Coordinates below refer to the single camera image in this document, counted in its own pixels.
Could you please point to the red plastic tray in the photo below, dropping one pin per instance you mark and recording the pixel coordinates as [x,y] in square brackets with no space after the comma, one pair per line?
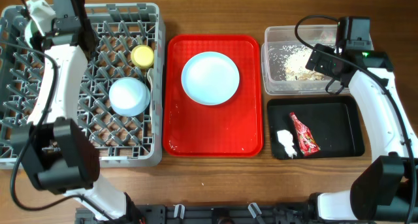
[231,129]

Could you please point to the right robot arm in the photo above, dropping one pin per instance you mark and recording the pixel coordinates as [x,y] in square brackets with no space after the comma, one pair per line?
[387,189]

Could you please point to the light blue plate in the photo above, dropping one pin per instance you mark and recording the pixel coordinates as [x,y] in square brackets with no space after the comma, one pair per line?
[210,78]

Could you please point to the food leftovers rice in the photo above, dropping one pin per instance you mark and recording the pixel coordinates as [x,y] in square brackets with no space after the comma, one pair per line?
[288,63]

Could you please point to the red snack wrapper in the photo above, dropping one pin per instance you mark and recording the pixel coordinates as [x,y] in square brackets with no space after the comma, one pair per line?
[306,142]

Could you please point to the grey dishwasher rack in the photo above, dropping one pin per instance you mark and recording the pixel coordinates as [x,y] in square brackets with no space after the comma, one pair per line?
[121,141]

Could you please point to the clear plastic bin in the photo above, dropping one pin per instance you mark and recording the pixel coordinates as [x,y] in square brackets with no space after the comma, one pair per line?
[285,35]

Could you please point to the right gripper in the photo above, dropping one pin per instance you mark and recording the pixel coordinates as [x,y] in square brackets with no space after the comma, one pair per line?
[321,64]

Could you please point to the yellow plastic cup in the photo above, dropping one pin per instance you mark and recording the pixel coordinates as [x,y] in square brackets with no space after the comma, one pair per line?
[142,56]

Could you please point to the green bowl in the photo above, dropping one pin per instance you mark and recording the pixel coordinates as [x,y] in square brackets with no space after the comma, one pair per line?
[33,36]

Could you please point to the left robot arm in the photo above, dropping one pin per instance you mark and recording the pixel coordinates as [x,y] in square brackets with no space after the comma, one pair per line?
[52,149]

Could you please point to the black plastic tray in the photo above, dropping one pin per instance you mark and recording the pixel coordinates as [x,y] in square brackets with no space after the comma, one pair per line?
[333,121]

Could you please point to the white tissue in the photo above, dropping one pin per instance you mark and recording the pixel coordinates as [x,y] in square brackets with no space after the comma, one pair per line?
[285,138]

